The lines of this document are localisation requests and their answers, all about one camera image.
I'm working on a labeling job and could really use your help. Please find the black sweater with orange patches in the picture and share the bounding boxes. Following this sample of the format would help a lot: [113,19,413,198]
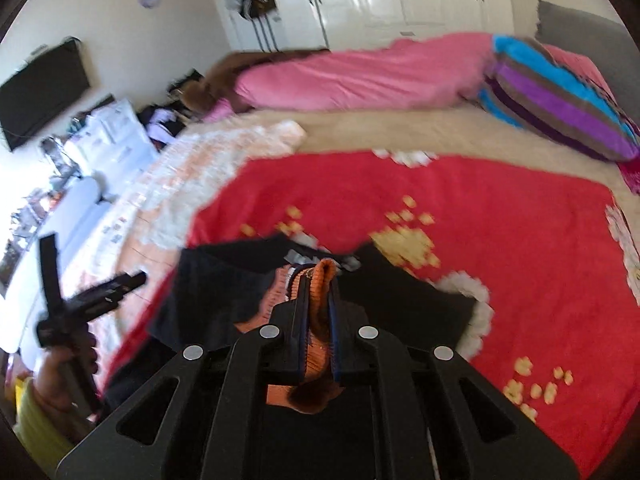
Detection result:
[102,236,476,416]

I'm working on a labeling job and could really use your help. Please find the yellow sleeve forearm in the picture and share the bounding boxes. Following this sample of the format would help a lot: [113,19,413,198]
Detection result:
[13,379,74,479]

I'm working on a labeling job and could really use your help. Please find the dark clothes pile on chair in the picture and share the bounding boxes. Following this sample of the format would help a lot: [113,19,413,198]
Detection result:
[137,101,191,152]

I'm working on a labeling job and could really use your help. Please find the person's left hand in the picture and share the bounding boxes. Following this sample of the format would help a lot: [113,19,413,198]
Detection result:
[32,327,99,415]

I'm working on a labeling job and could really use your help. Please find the white lace floral blanket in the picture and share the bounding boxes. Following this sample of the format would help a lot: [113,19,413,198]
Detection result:
[60,119,307,302]

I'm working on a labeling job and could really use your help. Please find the white drawer cabinet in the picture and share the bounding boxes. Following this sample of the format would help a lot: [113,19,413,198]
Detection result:
[63,99,157,186]

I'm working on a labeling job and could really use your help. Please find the red floral blanket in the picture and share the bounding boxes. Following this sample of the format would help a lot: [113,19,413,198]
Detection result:
[105,152,639,478]

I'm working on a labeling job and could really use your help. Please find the beige bed sheet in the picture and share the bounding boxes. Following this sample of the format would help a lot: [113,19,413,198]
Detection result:
[202,104,639,204]

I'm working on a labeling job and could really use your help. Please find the magenta patterned cloth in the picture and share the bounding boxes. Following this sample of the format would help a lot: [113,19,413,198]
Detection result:
[617,156,640,196]

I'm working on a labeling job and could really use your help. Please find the white door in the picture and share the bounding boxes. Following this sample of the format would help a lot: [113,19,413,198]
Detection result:
[214,0,288,52]

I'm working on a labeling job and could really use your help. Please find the pink quilt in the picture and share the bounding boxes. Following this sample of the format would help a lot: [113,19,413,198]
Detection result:
[203,32,494,122]

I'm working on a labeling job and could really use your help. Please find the striped purple blue pillow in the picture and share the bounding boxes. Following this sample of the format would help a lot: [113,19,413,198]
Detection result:
[477,35,639,162]

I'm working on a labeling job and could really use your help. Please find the black wall television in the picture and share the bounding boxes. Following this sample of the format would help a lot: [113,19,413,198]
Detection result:
[0,37,90,152]

